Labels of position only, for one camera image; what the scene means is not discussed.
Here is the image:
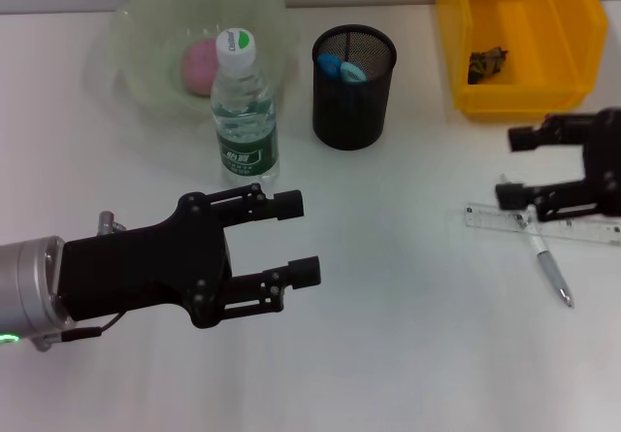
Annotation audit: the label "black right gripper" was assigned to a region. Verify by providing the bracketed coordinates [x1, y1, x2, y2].
[495, 107, 621, 223]

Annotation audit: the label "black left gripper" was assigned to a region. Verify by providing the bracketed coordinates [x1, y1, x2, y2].
[61, 192, 235, 330]

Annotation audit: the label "transparent plastic ruler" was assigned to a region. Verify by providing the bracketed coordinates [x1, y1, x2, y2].
[464, 202, 621, 248]

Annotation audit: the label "clear green-label water bottle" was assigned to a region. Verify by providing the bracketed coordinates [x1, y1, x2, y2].
[210, 26, 281, 191]

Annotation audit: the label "white grey pen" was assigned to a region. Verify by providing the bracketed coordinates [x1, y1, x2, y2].
[499, 174, 574, 310]

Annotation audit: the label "green plastic wrapper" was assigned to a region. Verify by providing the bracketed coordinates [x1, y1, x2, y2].
[468, 47, 509, 85]

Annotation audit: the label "blue scissors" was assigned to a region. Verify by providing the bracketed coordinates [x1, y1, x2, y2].
[316, 52, 373, 83]

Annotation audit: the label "pink toy peach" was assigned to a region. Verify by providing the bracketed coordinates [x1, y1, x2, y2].
[181, 38, 219, 97]

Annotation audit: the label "black mesh pen holder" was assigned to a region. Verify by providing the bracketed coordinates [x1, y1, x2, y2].
[311, 23, 398, 150]

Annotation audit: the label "translucent green plastic fruit bowl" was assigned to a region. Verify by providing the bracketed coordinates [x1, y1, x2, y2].
[85, 0, 302, 130]

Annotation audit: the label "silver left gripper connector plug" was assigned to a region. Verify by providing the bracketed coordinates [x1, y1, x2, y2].
[98, 212, 127, 237]

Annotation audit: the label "yellow plastic bin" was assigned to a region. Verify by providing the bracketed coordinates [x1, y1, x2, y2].
[435, 0, 610, 123]

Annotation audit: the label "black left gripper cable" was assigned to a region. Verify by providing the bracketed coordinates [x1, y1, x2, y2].
[36, 313, 121, 350]

